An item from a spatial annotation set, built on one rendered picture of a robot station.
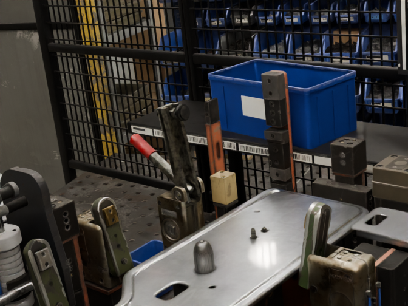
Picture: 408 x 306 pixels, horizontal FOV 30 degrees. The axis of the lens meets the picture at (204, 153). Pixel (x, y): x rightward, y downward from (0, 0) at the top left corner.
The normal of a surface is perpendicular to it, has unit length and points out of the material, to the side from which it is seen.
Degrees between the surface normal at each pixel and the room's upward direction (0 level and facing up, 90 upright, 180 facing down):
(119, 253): 78
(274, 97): 90
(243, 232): 0
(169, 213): 90
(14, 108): 91
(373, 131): 0
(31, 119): 93
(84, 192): 0
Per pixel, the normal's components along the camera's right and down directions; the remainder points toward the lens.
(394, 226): -0.11, -0.94
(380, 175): -0.65, 0.29
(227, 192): 0.75, 0.14
